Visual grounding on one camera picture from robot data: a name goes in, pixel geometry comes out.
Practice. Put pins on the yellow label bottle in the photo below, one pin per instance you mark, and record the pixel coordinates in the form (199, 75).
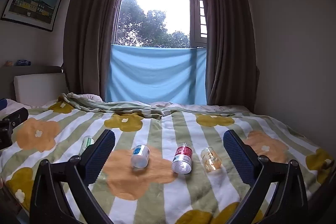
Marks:
(211, 159)

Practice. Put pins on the light blue hanging cloth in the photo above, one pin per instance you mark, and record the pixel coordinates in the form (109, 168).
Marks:
(157, 74)

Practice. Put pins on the red label plastic cup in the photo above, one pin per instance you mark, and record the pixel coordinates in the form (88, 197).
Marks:
(182, 159)

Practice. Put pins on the flower print striped blanket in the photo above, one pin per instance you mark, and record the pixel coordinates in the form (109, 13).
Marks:
(157, 140)

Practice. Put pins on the brown curtain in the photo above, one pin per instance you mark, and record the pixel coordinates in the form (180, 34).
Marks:
(229, 35)
(90, 35)

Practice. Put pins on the small orange figurine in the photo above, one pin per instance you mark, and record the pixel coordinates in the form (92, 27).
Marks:
(9, 63)

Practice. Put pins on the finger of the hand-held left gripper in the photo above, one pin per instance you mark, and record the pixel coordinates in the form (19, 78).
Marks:
(14, 117)

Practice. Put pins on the blue label plastic cup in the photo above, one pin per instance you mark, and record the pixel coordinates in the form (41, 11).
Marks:
(140, 155)

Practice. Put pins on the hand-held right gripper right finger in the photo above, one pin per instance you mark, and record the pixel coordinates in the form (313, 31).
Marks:
(237, 154)

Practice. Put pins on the blue toy car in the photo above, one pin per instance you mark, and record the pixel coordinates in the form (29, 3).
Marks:
(22, 62)

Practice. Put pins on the blue and white pillow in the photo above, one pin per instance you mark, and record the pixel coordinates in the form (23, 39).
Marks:
(6, 106)

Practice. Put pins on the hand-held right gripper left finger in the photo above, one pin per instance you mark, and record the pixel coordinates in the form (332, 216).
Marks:
(98, 154)

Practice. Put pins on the window frame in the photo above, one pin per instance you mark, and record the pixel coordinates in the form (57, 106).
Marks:
(197, 3)

